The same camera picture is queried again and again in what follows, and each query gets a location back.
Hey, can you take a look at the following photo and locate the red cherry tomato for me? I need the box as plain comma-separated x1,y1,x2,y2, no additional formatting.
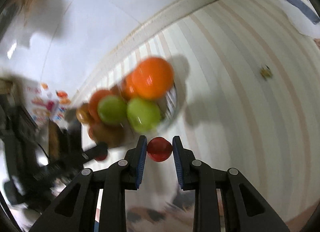
94,155,107,162
147,137,172,162

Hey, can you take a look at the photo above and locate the red brown apple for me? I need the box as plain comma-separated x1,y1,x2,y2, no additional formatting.
88,123,125,149

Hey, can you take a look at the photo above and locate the brown round pear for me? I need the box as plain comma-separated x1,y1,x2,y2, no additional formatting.
76,103,93,125

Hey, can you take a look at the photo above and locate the green apple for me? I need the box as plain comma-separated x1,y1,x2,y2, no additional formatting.
127,97,161,133
97,95,127,126

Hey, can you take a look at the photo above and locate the large orange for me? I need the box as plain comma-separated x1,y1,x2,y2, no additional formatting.
88,89,112,123
131,57,174,100

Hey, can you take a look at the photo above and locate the small tangerine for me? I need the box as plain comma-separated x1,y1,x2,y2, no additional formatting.
120,73,137,101

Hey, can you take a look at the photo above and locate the floral oval plate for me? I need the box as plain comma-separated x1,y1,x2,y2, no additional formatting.
125,83,178,135

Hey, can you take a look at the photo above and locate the white paper tissue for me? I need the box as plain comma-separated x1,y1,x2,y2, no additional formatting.
280,0,319,38

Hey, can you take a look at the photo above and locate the dark blue smartphone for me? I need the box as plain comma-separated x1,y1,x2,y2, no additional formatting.
286,0,319,25

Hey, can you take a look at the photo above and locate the colourful wall sticker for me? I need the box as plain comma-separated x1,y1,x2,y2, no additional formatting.
22,81,71,126

